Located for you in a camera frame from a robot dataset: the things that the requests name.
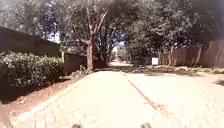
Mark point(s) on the green hedge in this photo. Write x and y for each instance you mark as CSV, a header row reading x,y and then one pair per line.
x,y
30,68

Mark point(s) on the white sign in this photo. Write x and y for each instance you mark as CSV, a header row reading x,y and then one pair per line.
x,y
155,61

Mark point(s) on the dark boundary wall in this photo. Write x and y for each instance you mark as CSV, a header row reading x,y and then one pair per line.
x,y
23,43

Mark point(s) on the robot's own part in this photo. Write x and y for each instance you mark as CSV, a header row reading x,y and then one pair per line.
x,y
146,125
76,126

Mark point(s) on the brown wooden fence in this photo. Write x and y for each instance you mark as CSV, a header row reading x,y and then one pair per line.
x,y
200,55

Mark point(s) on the pale brick paved road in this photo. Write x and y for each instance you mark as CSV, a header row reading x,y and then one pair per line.
x,y
103,96

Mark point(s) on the red dirt verge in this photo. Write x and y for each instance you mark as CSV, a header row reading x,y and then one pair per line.
x,y
23,100

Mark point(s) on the red brick centre strip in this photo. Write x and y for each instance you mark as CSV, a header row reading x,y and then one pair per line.
x,y
141,93

